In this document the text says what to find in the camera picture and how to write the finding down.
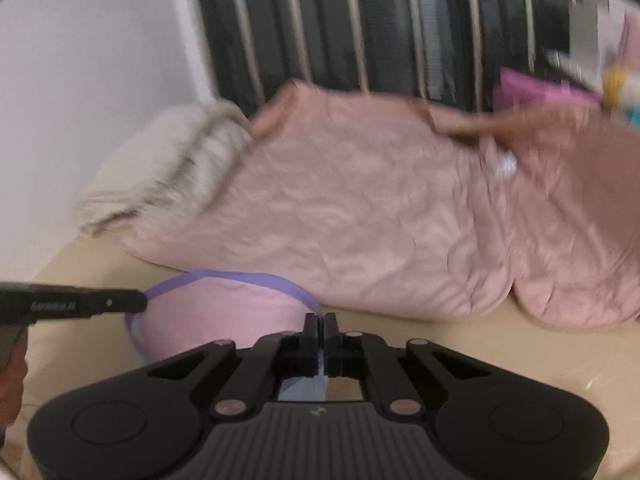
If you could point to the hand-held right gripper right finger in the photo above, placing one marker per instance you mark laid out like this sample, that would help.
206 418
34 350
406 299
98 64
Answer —
334 347

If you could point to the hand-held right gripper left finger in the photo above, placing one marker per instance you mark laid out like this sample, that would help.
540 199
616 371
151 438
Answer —
310 347

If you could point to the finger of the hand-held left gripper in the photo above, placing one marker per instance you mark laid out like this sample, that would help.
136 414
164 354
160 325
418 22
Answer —
120 302

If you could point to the pink blue mesh garment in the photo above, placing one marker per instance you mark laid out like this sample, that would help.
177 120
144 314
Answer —
225 310

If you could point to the person's left hand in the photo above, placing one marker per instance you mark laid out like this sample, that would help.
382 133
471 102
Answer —
12 385

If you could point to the pink quilted blanket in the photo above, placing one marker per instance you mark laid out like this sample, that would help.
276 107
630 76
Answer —
375 220

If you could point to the cream knitted blanket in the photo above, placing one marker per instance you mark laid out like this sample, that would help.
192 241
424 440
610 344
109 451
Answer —
165 160

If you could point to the magenta flat box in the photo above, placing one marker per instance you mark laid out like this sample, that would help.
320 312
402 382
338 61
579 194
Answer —
530 90

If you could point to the metal window bars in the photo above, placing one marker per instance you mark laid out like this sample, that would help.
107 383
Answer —
421 35

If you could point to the dark glass window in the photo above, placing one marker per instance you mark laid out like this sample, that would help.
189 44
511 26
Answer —
325 10

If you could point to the white plush toy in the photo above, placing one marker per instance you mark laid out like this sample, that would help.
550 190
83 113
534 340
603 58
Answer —
620 87

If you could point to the pink pouch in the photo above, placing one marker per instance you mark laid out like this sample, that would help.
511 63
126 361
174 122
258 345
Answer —
631 35

